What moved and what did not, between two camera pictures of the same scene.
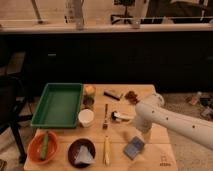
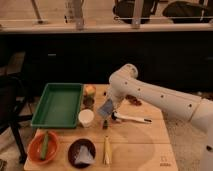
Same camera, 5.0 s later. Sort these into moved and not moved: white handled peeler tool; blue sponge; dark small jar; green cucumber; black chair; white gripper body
Moved: blue sponge; white gripper body
Not moved: green cucumber; black chair; white handled peeler tool; dark small jar
